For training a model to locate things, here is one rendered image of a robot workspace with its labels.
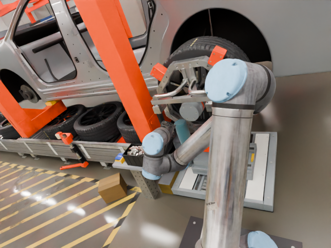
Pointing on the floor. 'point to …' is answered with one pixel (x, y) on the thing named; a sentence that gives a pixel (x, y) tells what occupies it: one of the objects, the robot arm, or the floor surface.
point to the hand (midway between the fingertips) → (170, 130)
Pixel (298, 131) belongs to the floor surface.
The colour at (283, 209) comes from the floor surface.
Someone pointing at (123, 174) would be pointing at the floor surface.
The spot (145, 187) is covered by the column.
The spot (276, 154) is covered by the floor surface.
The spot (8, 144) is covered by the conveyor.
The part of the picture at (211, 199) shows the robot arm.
